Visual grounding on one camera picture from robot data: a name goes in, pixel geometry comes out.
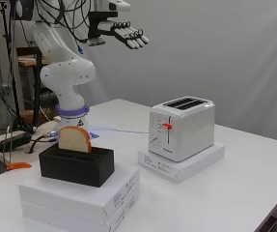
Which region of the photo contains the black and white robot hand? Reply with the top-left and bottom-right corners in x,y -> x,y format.
88,11 -> 151,50

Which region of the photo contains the bread slice with orange crust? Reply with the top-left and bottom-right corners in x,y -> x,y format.
58,125 -> 93,154

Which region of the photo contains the white hanging sheet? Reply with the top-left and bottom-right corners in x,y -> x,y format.
76,0 -> 277,144

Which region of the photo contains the wooden shelf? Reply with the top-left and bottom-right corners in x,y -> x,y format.
15,46 -> 60,125

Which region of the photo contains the black tripod stand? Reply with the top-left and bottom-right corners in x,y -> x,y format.
0,0 -> 33,133

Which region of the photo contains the black slotted block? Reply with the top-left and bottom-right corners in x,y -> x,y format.
38,143 -> 116,189

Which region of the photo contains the white flat box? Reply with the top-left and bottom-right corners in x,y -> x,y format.
17,162 -> 141,225
137,142 -> 226,184
20,192 -> 141,232

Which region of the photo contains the black power adapter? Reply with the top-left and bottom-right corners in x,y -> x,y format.
0,130 -> 33,150

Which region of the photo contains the orange clamp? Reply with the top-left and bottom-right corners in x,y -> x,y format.
6,161 -> 33,171

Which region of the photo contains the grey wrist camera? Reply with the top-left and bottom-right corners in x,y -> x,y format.
85,36 -> 107,47

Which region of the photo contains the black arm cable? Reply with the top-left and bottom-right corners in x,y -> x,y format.
35,0 -> 94,55

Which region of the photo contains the thin white cable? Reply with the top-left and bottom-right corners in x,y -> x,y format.
89,125 -> 151,136

